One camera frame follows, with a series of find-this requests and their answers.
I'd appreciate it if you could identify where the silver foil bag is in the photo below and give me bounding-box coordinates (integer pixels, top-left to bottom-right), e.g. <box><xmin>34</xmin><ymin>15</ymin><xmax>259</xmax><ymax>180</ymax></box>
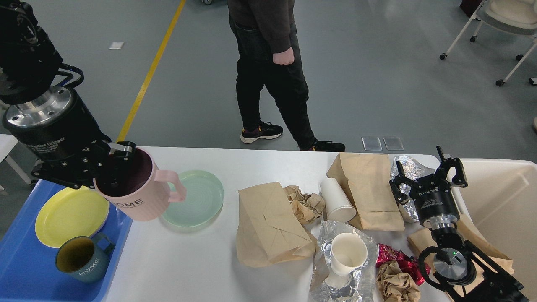
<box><xmin>309</xmin><ymin>221</ymin><xmax>378</xmax><ymax>302</ymax></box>

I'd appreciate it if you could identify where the teal home mug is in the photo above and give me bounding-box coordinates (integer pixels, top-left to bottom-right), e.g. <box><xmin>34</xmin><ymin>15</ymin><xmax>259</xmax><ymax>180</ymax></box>
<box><xmin>55</xmin><ymin>233</ymin><xmax>115</xmax><ymax>283</ymax></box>

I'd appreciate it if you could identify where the upright white paper cup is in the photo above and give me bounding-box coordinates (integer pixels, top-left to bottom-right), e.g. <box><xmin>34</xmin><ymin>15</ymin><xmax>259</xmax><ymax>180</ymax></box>
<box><xmin>331</xmin><ymin>233</ymin><xmax>368</xmax><ymax>276</ymax></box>

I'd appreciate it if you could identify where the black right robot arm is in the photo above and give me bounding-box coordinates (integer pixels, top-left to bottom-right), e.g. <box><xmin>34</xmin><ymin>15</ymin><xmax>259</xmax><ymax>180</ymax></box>
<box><xmin>389</xmin><ymin>146</ymin><xmax>528</xmax><ymax>302</ymax></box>

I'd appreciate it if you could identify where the lying white paper cup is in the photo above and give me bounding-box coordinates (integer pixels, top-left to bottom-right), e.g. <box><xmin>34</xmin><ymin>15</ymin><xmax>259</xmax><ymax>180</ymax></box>
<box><xmin>320</xmin><ymin>178</ymin><xmax>357</xmax><ymax>223</ymax></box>

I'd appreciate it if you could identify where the blue plastic tray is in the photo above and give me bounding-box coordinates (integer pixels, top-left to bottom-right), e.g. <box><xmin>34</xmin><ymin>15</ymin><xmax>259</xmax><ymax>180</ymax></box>
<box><xmin>0</xmin><ymin>180</ymin><xmax>133</xmax><ymax>302</ymax></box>

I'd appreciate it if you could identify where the yellow plate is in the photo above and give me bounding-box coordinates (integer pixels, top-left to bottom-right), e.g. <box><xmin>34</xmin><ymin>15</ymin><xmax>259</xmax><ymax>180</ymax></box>
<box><xmin>35</xmin><ymin>187</ymin><xmax>110</xmax><ymax>248</ymax></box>

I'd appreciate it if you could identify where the pink home mug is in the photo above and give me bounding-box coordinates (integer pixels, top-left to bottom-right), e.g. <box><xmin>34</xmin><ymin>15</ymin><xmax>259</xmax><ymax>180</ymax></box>
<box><xmin>94</xmin><ymin>148</ymin><xmax>187</xmax><ymax>221</ymax></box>

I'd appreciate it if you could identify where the flat brown paper bag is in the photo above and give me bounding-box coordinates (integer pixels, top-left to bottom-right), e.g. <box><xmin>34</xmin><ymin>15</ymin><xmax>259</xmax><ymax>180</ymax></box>
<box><xmin>327</xmin><ymin>153</ymin><xmax>405</xmax><ymax>232</ymax></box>

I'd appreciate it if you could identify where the beige plastic bin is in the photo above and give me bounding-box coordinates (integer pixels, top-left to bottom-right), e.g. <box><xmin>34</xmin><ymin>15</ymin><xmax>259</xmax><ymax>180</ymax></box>
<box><xmin>454</xmin><ymin>158</ymin><xmax>537</xmax><ymax>302</ymax></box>

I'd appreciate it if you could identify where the red foil wrapper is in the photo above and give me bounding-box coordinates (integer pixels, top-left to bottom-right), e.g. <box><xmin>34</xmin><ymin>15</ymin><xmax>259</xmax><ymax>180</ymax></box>
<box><xmin>376</xmin><ymin>243</ymin><xmax>425</xmax><ymax>286</ymax></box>

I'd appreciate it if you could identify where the mint green plate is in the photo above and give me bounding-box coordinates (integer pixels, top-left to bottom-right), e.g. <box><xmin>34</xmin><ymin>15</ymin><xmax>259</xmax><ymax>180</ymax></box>
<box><xmin>162</xmin><ymin>170</ymin><xmax>224</xmax><ymax>228</ymax></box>

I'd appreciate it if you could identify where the brown paper bag under arm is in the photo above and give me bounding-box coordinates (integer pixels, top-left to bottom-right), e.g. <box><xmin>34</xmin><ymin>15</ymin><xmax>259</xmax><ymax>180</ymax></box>
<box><xmin>408</xmin><ymin>216</ymin><xmax>527</xmax><ymax>302</ymax></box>

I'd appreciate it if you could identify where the white rolling chair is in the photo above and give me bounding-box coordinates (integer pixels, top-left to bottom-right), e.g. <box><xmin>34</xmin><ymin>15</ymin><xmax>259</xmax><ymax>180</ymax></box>
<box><xmin>439</xmin><ymin>0</ymin><xmax>537</xmax><ymax>87</ymax></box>

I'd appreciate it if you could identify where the crumpled brown paper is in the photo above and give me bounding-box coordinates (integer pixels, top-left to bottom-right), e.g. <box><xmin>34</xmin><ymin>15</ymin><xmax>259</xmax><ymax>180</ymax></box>
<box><xmin>284</xmin><ymin>185</ymin><xmax>326</xmax><ymax>225</ymax></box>

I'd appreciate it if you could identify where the white side table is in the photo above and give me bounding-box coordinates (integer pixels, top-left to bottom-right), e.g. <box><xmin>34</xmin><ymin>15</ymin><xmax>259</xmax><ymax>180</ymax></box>
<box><xmin>0</xmin><ymin>134</ymin><xmax>32</xmax><ymax>185</ymax></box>

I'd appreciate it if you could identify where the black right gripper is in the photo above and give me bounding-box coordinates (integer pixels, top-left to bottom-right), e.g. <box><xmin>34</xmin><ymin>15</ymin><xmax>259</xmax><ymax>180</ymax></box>
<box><xmin>389</xmin><ymin>146</ymin><xmax>468</xmax><ymax>228</ymax></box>

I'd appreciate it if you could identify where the person in dark clothes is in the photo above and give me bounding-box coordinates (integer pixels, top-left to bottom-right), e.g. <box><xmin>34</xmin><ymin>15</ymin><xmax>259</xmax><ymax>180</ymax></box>
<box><xmin>227</xmin><ymin>0</ymin><xmax>346</xmax><ymax>152</ymax></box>

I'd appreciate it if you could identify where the crumpled brown paper ball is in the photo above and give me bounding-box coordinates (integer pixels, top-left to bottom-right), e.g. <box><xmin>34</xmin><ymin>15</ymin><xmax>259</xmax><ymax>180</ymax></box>
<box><xmin>376</xmin><ymin>261</ymin><xmax>421</xmax><ymax>302</ymax></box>

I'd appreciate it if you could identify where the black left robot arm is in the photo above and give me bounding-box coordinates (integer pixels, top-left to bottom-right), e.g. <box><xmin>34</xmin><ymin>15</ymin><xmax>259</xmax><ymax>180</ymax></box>
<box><xmin>0</xmin><ymin>0</ymin><xmax>136</xmax><ymax>189</ymax></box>

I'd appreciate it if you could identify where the crumpled silver foil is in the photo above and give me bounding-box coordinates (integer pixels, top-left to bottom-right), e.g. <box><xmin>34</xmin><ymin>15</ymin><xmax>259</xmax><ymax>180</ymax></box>
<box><xmin>391</xmin><ymin>155</ymin><xmax>435</xmax><ymax>223</ymax></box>

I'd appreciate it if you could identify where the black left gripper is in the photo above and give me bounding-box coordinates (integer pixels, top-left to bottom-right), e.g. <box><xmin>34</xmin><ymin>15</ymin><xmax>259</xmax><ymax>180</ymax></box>
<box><xmin>2</xmin><ymin>86</ymin><xmax>136</xmax><ymax>191</ymax></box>

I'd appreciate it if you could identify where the large brown paper bag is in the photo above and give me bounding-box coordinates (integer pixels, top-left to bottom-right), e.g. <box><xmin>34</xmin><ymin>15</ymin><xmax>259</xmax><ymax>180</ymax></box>
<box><xmin>236</xmin><ymin>182</ymin><xmax>317</xmax><ymax>268</ymax></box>

